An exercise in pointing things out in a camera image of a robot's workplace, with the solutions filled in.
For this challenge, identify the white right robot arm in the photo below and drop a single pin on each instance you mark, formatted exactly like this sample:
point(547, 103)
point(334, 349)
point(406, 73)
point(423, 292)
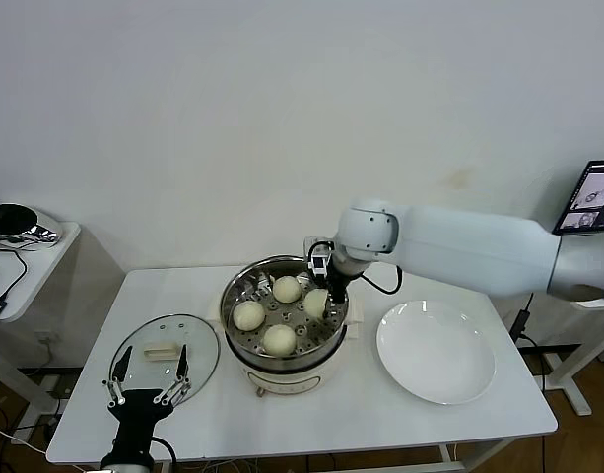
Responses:
point(479, 246)

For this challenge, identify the shiny chrome black device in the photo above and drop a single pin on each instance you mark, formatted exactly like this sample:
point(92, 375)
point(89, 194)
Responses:
point(16, 219)

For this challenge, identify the stainless steel steamer basket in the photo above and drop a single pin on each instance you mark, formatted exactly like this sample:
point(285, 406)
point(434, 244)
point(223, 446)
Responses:
point(232, 295)

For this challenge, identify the white side table with headset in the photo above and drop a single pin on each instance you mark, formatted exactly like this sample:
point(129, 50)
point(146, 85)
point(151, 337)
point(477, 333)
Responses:
point(35, 266)

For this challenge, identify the round glass pot lid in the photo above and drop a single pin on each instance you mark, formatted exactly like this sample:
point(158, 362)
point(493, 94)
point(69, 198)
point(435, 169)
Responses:
point(198, 345)

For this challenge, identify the white steamed baozi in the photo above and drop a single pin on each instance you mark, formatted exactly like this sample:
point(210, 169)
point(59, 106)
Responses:
point(315, 303)
point(280, 340)
point(248, 316)
point(288, 289)

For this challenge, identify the white main table frame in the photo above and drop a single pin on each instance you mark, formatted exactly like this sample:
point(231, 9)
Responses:
point(446, 453)

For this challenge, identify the white wall socket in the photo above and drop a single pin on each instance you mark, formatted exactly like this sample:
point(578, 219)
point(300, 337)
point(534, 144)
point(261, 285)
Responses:
point(47, 339)

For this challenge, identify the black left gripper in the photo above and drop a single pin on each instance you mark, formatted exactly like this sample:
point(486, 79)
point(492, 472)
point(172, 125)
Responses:
point(139, 406)

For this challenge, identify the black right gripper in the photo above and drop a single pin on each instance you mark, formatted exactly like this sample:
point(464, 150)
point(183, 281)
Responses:
point(343, 273)

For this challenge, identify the white round plate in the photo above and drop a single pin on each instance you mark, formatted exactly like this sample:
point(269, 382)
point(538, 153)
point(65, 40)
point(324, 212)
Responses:
point(429, 355)

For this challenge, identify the cream electric cooking pot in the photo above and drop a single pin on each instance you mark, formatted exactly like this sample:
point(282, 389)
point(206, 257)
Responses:
point(291, 384)

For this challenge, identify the grey open laptop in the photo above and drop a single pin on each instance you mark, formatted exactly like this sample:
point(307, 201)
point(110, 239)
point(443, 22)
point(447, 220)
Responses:
point(587, 197)

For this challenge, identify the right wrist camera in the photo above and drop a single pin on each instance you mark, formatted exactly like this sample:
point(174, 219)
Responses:
point(318, 258)

